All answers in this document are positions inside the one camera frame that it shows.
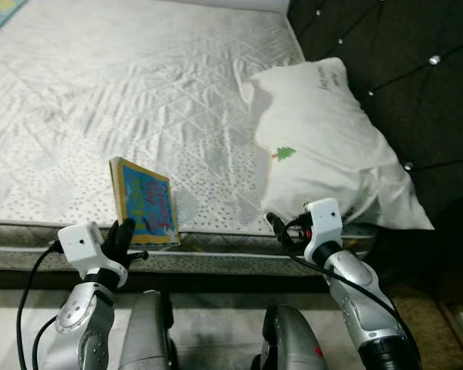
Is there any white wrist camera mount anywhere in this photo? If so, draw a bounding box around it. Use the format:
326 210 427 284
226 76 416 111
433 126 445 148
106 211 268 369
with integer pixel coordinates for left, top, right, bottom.
303 198 344 267
59 222 130 280

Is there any silver left robot leg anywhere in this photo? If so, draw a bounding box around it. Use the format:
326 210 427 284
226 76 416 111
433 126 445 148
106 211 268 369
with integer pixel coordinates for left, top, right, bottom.
117 289 178 370

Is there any brown floor mat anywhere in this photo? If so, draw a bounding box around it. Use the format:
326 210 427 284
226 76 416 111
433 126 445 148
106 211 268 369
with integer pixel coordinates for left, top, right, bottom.
386 281 463 370

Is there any silver robot leg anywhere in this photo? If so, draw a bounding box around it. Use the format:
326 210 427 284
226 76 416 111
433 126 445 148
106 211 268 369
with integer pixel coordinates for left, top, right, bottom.
117 289 178 370
251 304 329 370

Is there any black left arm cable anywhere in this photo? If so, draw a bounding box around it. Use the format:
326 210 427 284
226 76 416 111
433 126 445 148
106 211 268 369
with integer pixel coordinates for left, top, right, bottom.
15 243 63 370

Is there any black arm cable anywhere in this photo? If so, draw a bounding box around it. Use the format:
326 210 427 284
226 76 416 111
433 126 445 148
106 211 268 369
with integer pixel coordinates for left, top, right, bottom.
274 231 417 363
15 243 63 370

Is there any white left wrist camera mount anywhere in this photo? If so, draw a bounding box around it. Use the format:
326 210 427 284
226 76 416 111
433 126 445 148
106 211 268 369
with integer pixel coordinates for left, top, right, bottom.
59 222 130 280

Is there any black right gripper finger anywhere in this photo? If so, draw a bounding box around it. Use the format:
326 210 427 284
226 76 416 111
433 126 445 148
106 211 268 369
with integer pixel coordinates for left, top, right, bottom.
265 213 292 251

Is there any black tufted headboard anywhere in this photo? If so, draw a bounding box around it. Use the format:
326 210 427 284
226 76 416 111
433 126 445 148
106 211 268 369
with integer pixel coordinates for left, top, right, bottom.
287 0 463 286

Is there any white pillow with tree print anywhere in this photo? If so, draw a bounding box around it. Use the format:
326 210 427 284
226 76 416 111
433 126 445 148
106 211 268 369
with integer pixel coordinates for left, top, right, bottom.
243 56 434 232

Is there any colourful children's board book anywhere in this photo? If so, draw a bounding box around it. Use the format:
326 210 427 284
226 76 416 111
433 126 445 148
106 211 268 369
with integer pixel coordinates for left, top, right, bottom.
110 156 181 247

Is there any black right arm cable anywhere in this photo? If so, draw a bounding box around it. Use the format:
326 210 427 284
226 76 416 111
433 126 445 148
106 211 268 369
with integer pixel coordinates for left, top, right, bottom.
274 231 417 363

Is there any white dotted mattress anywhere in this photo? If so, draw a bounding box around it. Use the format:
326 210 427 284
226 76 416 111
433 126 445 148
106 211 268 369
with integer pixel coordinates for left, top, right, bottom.
0 0 387 274

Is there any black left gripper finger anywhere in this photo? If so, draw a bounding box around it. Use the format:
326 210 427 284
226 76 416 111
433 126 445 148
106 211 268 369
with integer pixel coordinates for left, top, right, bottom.
114 218 138 251

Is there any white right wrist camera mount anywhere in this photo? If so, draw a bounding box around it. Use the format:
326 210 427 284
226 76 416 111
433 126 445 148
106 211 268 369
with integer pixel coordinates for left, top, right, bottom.
303 198 344 267

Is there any silver right robot leg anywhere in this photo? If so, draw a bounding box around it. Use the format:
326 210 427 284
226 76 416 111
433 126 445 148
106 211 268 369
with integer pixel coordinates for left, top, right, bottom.
251 304 329 370

